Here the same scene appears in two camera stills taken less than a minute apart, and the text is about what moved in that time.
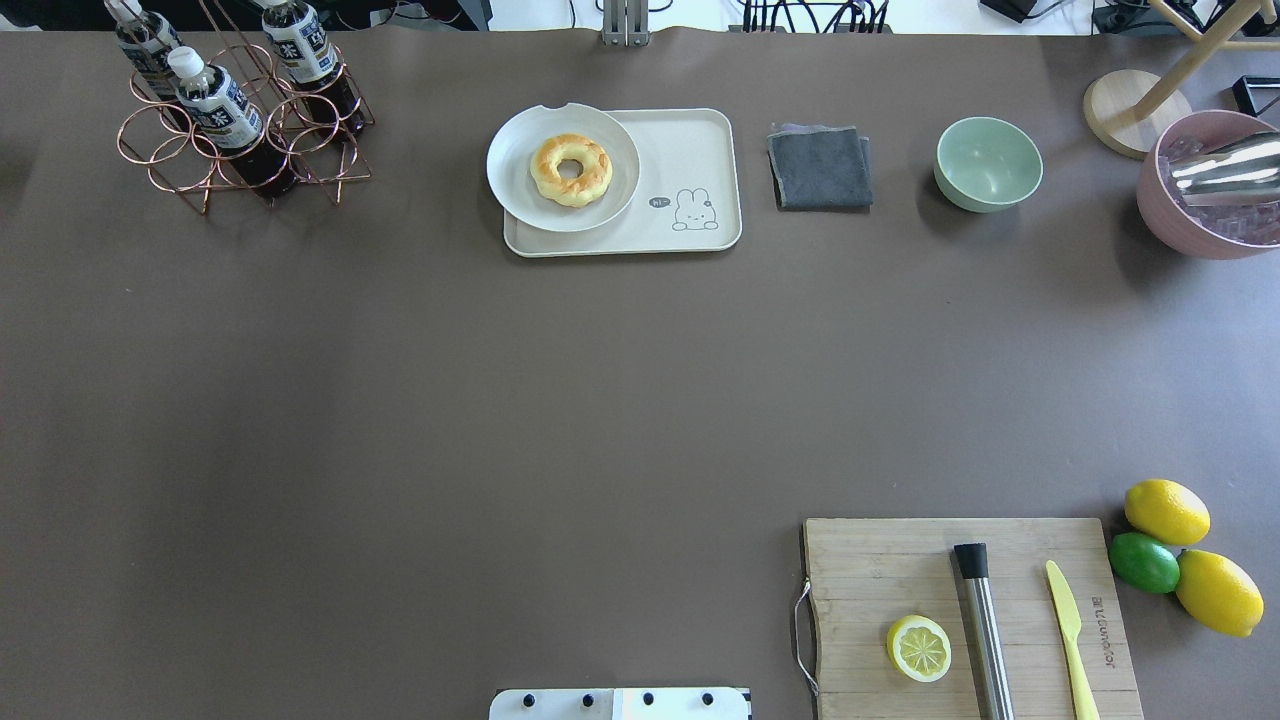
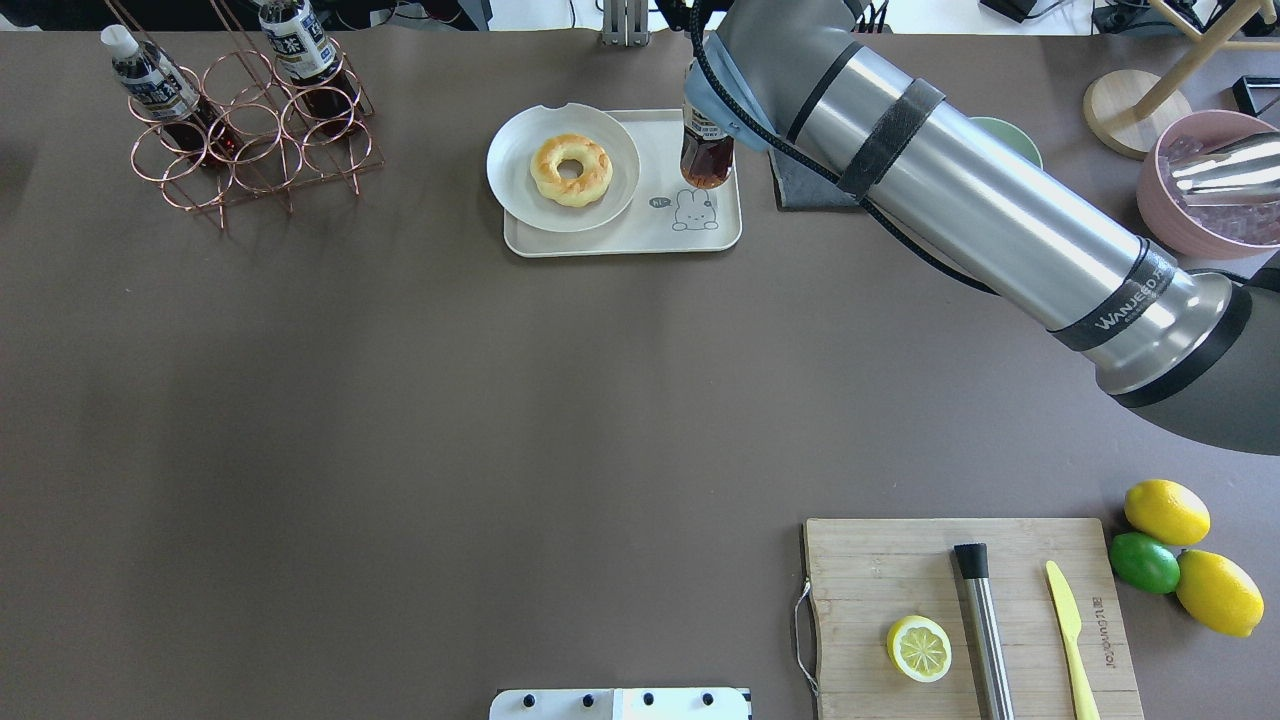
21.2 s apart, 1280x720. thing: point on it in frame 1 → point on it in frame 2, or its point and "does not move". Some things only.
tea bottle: [227, 118] → [706, 155]
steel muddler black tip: [973, 565] does not move
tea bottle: [146, 39] → [163, 91]
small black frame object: [1254, 93] does not move
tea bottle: [297, 34] does not move
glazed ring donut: [570, 192] does not move
